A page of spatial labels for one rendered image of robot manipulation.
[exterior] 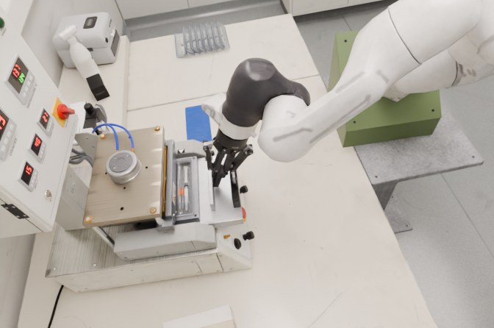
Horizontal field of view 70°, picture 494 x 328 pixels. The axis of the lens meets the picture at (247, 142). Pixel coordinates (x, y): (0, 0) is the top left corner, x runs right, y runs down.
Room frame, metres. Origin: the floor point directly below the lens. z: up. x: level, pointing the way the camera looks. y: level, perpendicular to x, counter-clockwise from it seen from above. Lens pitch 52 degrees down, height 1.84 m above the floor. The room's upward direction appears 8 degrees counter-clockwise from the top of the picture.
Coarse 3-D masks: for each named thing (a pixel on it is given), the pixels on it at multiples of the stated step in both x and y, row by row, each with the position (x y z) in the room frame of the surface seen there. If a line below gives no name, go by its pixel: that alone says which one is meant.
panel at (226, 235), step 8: (240, 184) 0.65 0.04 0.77; (240, 224) 0.49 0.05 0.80; (224, 232) 0.43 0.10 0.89; (232, 232) 0.44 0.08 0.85; (240, 232) 0.46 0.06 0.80; (224, 240) 0.40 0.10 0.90; (232, 240) 0.42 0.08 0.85; (240, 240) 0.43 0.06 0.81; (248, 240) 0.45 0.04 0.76; (232, 248) 0.39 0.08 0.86; (240, 248) 0.41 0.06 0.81; (248, 248) 0.42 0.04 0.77; (248, 256) 0.39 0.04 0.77
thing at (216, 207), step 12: (204, 168) 0.60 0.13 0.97; (204, 180) 0.56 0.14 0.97; (228, 180) 0.55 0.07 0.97; (204, 192) 0.52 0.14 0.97; (216, 192) 0.51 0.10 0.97; (228, 192) 0.51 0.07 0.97; (204, 204) 0.48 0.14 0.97; (216, 204) 0.48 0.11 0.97; (228, 204) 0.47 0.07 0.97; (204, 216) 0.45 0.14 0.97; (216, 216) 0.44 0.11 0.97; (228, 216) 0.44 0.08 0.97; (240, 216) 0.43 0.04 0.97
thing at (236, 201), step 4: (232, 172) 0.55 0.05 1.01; (236, 172) 0.55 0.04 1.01; (232, 176) 0.54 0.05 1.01; (236, 176) 0.53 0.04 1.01; (232, 180) 0.52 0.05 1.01; (236, 180) 0.52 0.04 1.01; (232, 184) 0.51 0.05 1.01; (236, 184) 0.51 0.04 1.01; (232, 188) 0.50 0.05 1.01; (236, 188) 0.49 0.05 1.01; (232, 192) 0.48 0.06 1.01; (236, 192) 0.48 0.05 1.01; (232, 196) 0.47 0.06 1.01; (236, 196) 0.47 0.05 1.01; (232, 200) 0.46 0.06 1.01; (236, 200) 0.46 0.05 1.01; (236, 204) 0.46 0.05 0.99; (240, 204) 0.46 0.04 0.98
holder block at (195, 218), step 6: (198, 180) 0.56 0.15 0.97; (198, 186) 0.54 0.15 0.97; (198, 192) 0.52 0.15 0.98; (198, 198) 0.50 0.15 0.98; (198, 204) 0.47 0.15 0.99; (198, 210) 0.45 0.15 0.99; (186, 216) 0.44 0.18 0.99; (192, 216) 0.44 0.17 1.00; (198, 216) 0.44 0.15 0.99; (144, 222) 0.44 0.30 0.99; (150, 222) 0.44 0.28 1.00; (156, 222) 0.43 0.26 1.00; (180, 222) 0.43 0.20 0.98; (186, 222) 0.43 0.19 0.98; (192, 222) 0.43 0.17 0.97; (138, 228) 0.43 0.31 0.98; (144, 228) 0.43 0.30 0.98; (150, 228) 0.43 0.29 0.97
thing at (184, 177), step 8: (176, 160) 0.62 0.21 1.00; (184, 160) 0.61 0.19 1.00; (176, 168) 0.59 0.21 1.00; (184, 168) 0.59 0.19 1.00; (176, 176) 0.56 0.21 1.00; (184, 176) 0.56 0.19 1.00; (192, 176) 0.56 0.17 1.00; (176, 184) 0.54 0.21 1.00; (184, 184) 0.53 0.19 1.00; (192, 184) 0.53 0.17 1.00; (176, 192) 0.51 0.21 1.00; (184, 192) 0.51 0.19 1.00; (192, 192) 0.50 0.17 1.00; (176, 200) 0.49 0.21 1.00; (184, 200) 0.48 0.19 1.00; (192, 200) 0.48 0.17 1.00; (176, 208) 0.46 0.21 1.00; (184, 208) 0.46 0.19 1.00; (192, 208) 0.46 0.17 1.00
